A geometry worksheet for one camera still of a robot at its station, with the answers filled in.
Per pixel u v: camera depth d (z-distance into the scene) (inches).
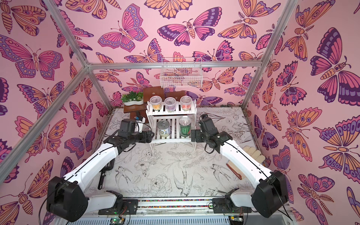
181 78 41.8
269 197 15.6
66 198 15.6
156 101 30.9
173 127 36.3
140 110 39.5
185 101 30.1
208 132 23.4
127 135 24.7
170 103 30.4
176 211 28.7
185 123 31.4
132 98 38.2
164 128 32.4
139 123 26.4
